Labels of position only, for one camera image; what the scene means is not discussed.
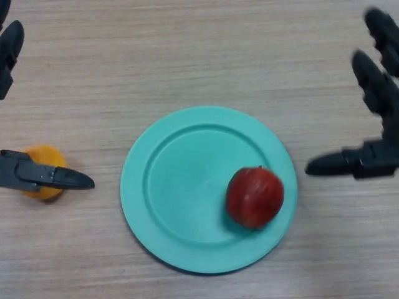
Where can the green round plate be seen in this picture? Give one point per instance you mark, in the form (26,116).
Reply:
(177,193)

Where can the orange round fruit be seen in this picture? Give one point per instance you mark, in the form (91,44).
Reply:
(43,154)

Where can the red apple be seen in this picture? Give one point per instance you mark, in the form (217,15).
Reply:
(255,196)

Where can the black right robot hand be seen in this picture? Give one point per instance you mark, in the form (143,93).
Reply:
(380,93)

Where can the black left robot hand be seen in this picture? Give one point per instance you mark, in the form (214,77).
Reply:
(25,172)

